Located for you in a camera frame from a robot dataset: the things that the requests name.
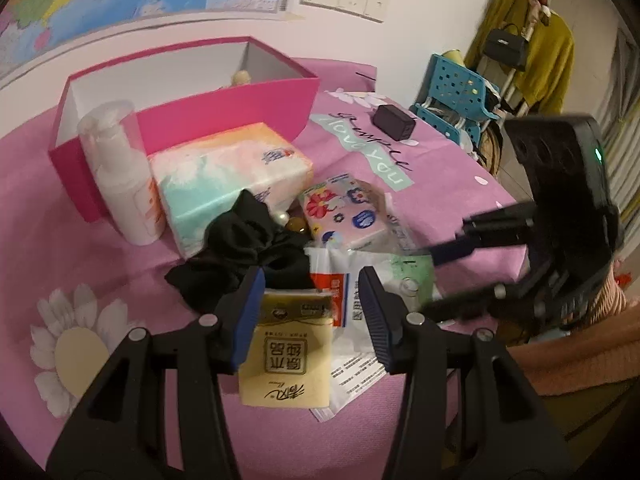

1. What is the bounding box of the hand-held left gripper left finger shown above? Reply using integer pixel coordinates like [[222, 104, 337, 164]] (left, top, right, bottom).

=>
[[47, 266, 266, 480]]

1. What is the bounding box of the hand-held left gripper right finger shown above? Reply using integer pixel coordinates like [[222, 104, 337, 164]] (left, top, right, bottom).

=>
[[357, 266, 576, 480]]

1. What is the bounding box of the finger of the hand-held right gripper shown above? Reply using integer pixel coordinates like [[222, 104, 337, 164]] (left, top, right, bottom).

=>
[[417, 280, 506, 322], [430, 202, 538, 267]]

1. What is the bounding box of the white plastic packet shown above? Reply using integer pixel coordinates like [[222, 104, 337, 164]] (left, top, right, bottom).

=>
[[305, 246, 453, 422]]

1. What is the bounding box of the yellow pocket tissue pack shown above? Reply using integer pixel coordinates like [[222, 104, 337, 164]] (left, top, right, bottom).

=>
[[237, 287, 335, 409]]

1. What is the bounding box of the black cloth scrunchie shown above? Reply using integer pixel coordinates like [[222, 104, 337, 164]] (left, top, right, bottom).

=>
[[165, 189, 317, 326]]

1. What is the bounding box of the floral pocket tissue pack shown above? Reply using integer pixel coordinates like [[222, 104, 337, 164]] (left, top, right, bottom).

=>
[[299, 174, 394, 252]]

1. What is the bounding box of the pink cardboard box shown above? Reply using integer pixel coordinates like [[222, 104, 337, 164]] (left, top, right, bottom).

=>
[[48, 36, 321, 223]]

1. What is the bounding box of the person's right forearm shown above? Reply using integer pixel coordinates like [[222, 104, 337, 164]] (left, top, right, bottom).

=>
[[582, 255, 630, 332]]

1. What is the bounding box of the green sachet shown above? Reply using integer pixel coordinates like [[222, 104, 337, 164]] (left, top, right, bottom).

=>
[[387, 255, 437, 307]]

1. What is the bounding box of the pink flower-print tablecloth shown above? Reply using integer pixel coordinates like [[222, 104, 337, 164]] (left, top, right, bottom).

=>
[[0, 55, 527, 463]]

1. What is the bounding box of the grey curtain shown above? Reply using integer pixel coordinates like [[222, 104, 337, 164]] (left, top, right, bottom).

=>
[[597, 25, 640, 206]]

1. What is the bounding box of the large pastel tissue pack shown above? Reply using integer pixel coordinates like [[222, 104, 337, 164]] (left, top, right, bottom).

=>
[[149, 122, 315, 261]]

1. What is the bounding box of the yellow coat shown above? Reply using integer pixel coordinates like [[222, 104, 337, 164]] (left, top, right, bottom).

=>
[[465, 0, 576, 113]]

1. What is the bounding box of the black charger adapter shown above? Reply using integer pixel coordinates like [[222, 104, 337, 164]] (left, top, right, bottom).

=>
[[372, 104, 417, 142]]

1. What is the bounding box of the blue plastic basket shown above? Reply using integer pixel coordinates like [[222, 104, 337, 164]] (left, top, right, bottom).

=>
[[410, 52, 502, 147]]

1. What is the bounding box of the black handbag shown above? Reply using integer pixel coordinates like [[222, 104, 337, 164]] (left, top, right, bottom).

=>
[[482, 24, 531, 72]]

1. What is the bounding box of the white pump bottle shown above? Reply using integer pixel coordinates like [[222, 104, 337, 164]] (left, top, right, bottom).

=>
[[77, 101, 166, 246]]

